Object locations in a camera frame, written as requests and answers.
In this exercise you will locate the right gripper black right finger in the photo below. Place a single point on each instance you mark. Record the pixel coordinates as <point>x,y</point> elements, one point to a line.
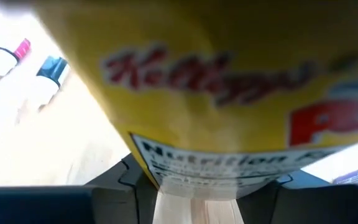
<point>259,202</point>

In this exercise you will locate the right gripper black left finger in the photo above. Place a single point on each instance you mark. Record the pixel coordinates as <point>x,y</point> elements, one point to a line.
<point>120,193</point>

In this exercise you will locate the yellow Corn Pops box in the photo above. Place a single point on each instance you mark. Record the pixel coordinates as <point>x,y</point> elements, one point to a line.
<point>197,109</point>

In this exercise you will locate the blue-capped small bottle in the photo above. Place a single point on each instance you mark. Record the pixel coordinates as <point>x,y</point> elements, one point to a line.
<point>52,70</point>

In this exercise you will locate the pink-capped small bottle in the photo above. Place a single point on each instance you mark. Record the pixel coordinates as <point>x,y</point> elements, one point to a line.
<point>22,49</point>

